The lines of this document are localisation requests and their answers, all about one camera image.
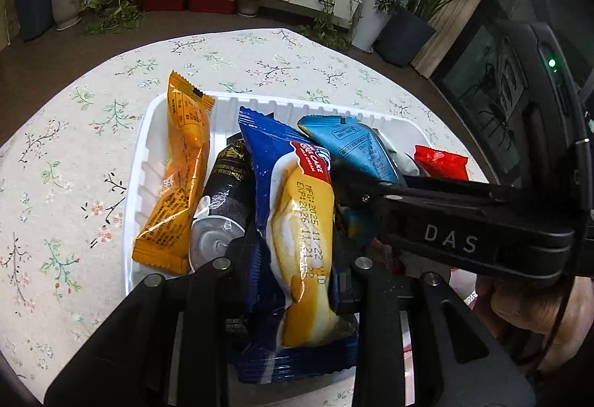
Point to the small white round container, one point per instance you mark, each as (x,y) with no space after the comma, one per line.
(248,6)

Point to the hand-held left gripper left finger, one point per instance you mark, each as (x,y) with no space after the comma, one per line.
(213,291)

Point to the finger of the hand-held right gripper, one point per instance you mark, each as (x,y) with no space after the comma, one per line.
(357,193)

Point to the person's right hand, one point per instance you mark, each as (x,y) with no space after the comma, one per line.
(524,309)

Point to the black snack packet silver disc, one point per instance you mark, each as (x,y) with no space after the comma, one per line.
(222,189)

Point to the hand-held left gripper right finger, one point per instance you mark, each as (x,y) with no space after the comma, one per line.
(376,295)

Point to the pale green snack packet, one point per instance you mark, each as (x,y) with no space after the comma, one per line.
(401,161)

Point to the white plastic tray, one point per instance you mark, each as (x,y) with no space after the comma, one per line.
(148,142)

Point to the glass sliding door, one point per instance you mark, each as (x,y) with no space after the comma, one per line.
(487,77)

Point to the bushy plant in white pot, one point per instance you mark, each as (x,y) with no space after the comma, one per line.
(369,26)

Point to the light blue snack packet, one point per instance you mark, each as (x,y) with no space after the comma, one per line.
(362,147)

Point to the wooden slat panel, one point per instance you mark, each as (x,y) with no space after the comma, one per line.
(464,17)

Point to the dark blue cake packet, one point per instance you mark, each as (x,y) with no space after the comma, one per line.
(301,226)

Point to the orange snack packet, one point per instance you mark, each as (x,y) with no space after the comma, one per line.
(181,156)

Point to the red snack packet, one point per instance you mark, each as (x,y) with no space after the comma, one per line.
(441,163)

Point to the floral tablecloth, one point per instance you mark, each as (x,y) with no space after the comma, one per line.
(69,156)

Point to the red storage box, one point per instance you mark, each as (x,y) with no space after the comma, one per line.
(212,2)
(164,1)

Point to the pink snack packet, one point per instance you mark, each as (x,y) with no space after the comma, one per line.
(464,291)

